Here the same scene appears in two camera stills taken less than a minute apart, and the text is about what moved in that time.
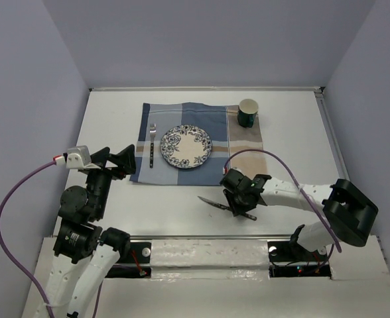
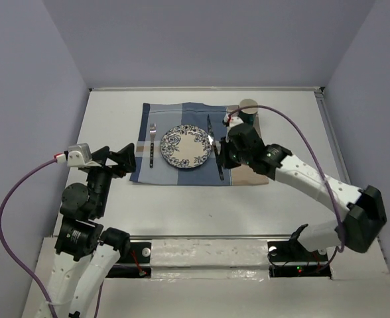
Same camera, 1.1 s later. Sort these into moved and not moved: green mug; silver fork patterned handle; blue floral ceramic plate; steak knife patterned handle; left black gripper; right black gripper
Moved: steak knife patterned handle; right black gripper
Not moved: green mug; silver fork patterned handle; left black gripper; blue floral ceramic plate
